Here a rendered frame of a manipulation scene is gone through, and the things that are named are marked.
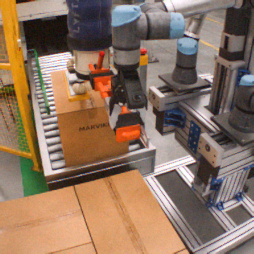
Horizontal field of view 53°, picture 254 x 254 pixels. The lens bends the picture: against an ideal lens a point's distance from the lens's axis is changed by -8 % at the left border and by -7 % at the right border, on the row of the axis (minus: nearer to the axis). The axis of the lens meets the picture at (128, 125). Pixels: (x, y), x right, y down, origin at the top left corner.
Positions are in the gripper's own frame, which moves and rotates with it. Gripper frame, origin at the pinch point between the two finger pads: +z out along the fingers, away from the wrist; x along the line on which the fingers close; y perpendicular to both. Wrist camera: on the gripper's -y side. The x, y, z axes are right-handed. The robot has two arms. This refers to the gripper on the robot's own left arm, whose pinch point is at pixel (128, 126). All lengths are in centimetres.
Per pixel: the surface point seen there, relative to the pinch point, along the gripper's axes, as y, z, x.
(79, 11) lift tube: 52, -26, 7
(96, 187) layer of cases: 39, 67, 7
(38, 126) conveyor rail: 104, 62, 39
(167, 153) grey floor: 114, 122, -71
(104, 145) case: 59, 53, -2
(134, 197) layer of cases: 27, 67, -11
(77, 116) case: 58, 31, 12
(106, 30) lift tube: 52, -16, -4
